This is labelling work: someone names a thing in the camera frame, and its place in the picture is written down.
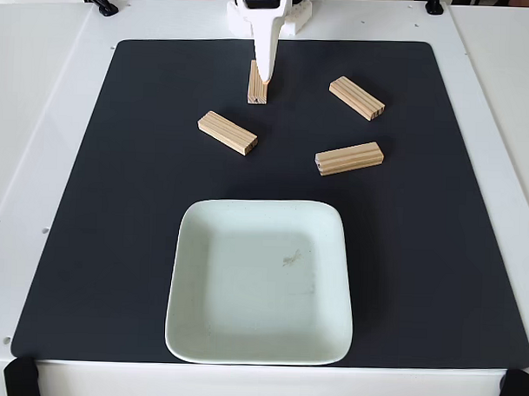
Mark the pale green square plate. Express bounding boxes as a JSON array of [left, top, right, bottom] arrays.
[[162, 195, 359, 370]]

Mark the black table mat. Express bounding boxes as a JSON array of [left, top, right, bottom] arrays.
[[10, 27, 529, 377]]

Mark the striped wooden block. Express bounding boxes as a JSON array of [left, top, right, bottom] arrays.
[[313, 139, 386, 180], [327, 76, 387, 123], [195, 109, 260, 158]]

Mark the black clamp handle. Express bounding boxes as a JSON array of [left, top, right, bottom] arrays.
[[79, 0, 120, 18]]

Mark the wooden block with number mark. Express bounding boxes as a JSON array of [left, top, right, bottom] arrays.
[[246, 58, 270, 106]]

